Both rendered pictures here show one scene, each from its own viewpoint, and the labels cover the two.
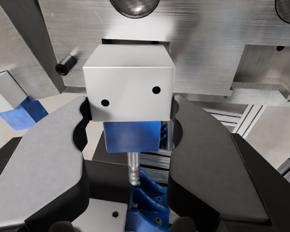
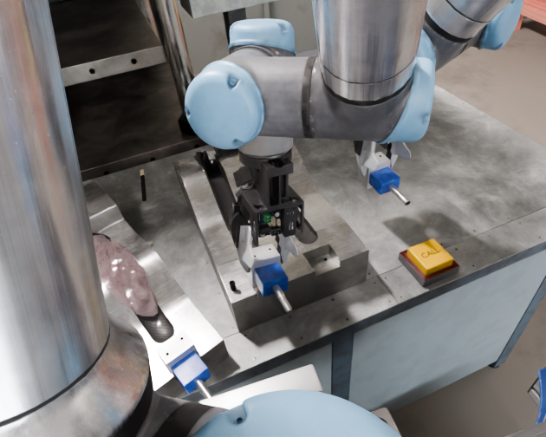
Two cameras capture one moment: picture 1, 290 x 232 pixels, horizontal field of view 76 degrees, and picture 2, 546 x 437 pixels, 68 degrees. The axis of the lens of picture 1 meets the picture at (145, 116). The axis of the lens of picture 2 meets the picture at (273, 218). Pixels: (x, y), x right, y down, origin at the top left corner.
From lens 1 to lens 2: 0.66 m
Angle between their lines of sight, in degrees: 87
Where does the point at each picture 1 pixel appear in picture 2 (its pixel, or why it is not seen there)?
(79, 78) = (239, 295)
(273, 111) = not seen: outside the picture
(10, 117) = (184, 368)
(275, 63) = (330, 264)
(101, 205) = not seen: hidden behind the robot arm
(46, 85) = (213, 336)
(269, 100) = (378, 307)
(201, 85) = (298, 272)
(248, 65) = (320, 270)
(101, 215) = not seen: hidden behind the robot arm
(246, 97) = (360, 312)
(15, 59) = (194, 327)
